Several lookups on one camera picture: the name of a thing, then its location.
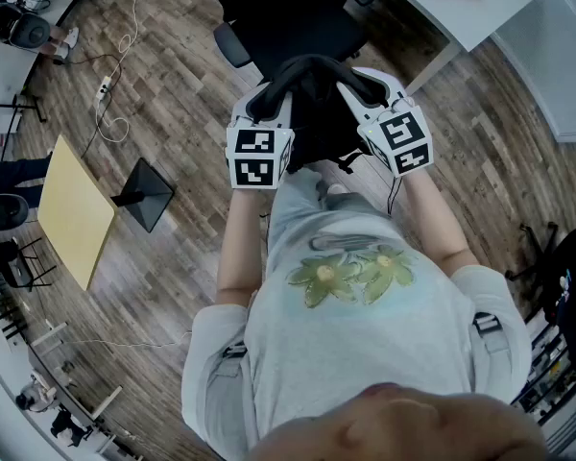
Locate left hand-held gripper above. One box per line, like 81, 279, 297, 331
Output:
225, 82, 297, 191

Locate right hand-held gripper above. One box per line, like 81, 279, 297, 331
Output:
335, 66, 436, 179

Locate black office chair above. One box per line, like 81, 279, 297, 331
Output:
213, 0, 376, 74

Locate person's right forearm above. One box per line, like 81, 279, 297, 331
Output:
399, 170, 480, 279

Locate person's left forearm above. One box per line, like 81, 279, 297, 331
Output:
214, 187, 271, 307

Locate black swivel chair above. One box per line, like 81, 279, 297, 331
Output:
0, 192, 31, 233

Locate person's light trousers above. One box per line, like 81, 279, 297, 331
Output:
274, 166, 390, 239

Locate large white desk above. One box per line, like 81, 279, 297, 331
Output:
364, 0, 541, 96

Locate black table base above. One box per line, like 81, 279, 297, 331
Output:
109, 157, 177, 234

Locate yellow square table top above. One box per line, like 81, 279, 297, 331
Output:
36, 133, 117, 293

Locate person's white flower-print t-shirt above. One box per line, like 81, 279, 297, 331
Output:
180, 199, 534, 461

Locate white desk with black edge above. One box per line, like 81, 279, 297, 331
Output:
0, 0, 103, 108

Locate storage shelf with items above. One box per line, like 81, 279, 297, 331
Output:
511, 322, 576, 427

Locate person's face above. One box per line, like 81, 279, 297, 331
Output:
247, 381, 551, 461

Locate long white desk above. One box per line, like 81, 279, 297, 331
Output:
0, 295, 126, 461

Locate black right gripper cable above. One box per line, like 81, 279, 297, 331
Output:
385, 174, 405, 216

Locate white power strip with cable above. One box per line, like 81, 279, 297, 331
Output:
94, 0, 143, 143

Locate black floor cable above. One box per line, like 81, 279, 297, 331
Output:
52, 53, 123, 160

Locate grey shoulder strap with buckle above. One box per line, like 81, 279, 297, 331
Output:
205, 342, 250, 450
470, 311, 511, 355

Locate thin white floor cable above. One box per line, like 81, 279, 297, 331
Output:
60, 329, 194, 351

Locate black folding chair frame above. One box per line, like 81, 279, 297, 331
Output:
0, 236, 60, 293

